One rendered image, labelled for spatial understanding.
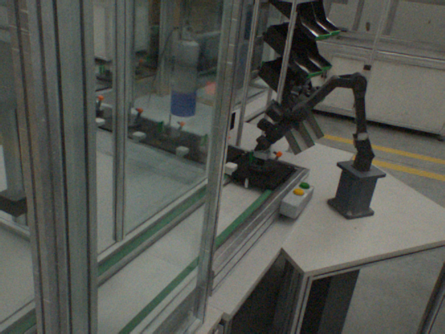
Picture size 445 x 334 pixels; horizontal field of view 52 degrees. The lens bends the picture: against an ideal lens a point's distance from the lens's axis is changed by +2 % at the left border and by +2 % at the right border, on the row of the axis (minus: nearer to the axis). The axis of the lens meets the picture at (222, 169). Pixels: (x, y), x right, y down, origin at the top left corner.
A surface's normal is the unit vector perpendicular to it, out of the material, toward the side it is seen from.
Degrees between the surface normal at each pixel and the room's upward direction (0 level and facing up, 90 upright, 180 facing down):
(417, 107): 90
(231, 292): 0
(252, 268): 0
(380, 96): 90
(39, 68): 90
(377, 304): 0
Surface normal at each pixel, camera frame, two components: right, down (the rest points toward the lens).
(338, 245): 0.11, -0.89
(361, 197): 0.43, 0.44
